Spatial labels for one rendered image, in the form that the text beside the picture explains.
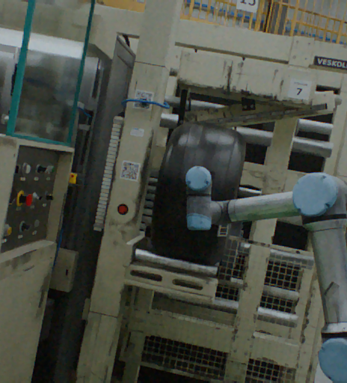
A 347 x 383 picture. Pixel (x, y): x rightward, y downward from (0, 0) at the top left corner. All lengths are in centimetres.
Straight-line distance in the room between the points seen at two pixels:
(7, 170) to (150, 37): 92
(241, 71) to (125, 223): 84
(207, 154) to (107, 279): 68
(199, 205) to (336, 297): 49
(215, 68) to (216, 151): 56
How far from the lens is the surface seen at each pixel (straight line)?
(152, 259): 225
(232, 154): 214
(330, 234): 153
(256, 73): 257
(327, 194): 150
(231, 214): 180
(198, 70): 258
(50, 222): 225
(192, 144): 215
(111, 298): 239
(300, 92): 257
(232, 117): 268
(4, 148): 173
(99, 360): 246
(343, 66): 293
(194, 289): 226
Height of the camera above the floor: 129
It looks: 3 degrees down
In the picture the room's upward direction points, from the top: 11 degrees clockwise
